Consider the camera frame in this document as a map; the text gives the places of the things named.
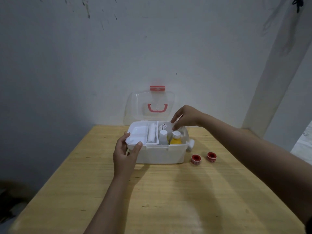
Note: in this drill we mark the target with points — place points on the person's left hand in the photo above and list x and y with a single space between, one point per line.
123 162

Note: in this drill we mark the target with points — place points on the person's right hand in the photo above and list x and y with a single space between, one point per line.
189 116

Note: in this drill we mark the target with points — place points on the person's left thumb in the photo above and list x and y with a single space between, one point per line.
137 149

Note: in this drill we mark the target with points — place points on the person's right fingers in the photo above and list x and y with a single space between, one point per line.
177 121

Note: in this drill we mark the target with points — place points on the white plastic first-aid box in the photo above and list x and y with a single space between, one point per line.
160 153

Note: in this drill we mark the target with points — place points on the person's right forearm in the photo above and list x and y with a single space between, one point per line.
253 155

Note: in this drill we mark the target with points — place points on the person's left forearm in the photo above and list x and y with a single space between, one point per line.
110 205

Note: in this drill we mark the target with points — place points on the white packet with red print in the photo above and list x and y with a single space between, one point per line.
163 126

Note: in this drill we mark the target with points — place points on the yellow bottle with white cap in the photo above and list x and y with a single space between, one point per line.
176 138

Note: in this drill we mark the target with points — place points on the white divided inner tray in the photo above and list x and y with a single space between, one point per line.
137 132

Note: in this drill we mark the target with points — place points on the white capped bottle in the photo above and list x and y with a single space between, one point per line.
163 137

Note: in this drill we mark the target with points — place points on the white gauze roll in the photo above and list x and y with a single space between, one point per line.
151 133

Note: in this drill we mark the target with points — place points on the small white container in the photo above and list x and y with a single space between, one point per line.
190 144

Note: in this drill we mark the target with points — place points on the clear plastic box lid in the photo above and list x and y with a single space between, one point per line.
149 107

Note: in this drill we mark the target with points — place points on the pink lid latch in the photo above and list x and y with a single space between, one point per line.
157 88

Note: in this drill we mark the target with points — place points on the red tape roll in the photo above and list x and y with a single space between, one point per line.
196 159
211 157

